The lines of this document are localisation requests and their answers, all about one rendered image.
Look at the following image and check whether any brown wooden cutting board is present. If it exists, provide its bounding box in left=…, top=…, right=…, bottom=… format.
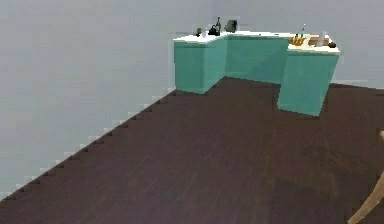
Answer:
left=308, top=35, right=330, bottom=47

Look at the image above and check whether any pale grey cup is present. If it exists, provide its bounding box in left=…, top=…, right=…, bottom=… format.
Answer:
left=316, top=31, right=327, bottom=48

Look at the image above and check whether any grey round pot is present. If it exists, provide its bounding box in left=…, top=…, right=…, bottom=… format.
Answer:
left=224, top=19, right=238, bottom=34

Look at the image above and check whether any teal kitchen counter white top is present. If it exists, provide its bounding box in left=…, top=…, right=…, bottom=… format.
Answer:
left=172, top=30, right=341, bottom=117

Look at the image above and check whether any orange yellow food pile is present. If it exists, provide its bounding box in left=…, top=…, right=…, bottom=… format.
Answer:
left=290, top=34, right=307, bottom=47

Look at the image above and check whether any tan wooden chair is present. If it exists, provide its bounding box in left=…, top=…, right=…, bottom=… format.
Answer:
left=347, top=130, right=384, bottom=224

